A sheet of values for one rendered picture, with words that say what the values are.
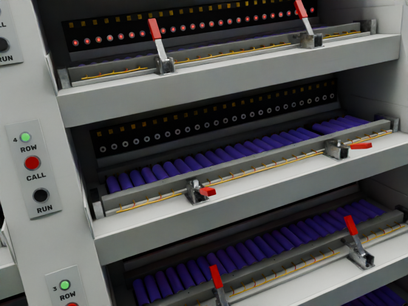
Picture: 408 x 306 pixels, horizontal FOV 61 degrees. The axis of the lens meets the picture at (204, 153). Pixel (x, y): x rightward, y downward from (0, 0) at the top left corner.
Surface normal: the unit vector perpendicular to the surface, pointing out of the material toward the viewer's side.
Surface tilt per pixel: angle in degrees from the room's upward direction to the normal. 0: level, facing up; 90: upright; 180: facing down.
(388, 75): 90
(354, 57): 111
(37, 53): 90
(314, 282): 21
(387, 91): 90
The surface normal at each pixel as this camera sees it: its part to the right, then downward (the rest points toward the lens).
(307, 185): 0.37, 0.31
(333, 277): -0.11, -0.92
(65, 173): 0.30, -0.04
